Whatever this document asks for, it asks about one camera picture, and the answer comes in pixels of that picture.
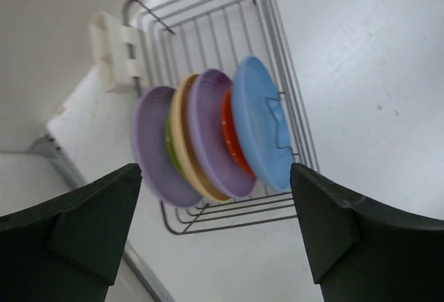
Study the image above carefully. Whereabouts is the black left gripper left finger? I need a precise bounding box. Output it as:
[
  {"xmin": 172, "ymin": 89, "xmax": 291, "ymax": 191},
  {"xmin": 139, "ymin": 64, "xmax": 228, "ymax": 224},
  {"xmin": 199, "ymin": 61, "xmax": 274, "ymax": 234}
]
[{"xmin": 1, "ymin": 163, "xmax": 142, "ymax": 301}]

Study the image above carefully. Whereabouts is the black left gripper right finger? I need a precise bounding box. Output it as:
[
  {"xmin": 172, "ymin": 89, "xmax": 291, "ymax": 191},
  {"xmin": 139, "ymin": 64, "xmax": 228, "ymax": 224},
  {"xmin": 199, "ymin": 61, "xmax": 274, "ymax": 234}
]
[{"xmin": 290, "ymin": 163, "xmax": 443, "ymax": 301}]

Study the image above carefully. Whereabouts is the beige plate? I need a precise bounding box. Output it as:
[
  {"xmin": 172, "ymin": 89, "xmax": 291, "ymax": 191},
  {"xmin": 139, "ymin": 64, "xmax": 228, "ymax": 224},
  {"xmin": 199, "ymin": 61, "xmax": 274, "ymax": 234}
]
[{"xmin": 169, "ymin": 74, "xmax": 230, "ymax": 202}]

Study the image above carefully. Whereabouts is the purple plate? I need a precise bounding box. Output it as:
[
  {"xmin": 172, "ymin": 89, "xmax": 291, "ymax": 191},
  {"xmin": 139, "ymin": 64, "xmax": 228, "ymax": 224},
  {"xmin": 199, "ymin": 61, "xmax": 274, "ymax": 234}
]
[
  {"xmin": 187, "ymin": 69, "xmax": 255, "ymax": 198},
  {"xmin": 131, "ymin": 86, "xmax": 203, "ymax": 208}
]

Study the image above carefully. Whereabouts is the green plate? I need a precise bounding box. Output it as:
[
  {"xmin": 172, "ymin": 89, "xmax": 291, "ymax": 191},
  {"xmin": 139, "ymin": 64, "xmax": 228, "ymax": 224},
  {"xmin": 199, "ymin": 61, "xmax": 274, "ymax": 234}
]
[{"xmin": 165, "ymin": 120, "xmax": 184, "ymax": 176}]

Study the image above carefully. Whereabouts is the blue plate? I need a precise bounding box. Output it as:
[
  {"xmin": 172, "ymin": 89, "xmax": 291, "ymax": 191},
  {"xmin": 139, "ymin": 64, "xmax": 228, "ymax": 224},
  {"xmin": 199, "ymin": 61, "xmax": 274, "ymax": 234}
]
[{"xmin": 231, "ymin": 56, "xmax": 294, "ymax": 192}]

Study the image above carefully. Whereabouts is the orange plate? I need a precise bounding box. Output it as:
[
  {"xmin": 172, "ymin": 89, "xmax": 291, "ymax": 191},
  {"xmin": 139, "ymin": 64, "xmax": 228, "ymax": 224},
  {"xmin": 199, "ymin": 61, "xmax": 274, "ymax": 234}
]
[{"xmin": 221, "ymin": 87, "xmax": 256, "ymax": 178}]

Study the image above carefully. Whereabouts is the white plastic cutlery holder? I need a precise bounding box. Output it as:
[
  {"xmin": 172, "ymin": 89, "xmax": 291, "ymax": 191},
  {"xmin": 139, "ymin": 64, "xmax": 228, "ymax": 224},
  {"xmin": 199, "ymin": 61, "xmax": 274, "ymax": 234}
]
[{"xmin": 88, "ymin": 12, "xmax": 146, "ymax": 94}]

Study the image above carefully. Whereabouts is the grey wire dish rack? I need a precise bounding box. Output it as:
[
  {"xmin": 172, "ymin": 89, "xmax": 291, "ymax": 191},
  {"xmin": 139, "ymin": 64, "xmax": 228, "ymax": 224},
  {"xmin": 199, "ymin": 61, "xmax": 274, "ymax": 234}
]
[{"xmin": 122, "ymin": 0, "xmax": 319, "ymax": 235}]

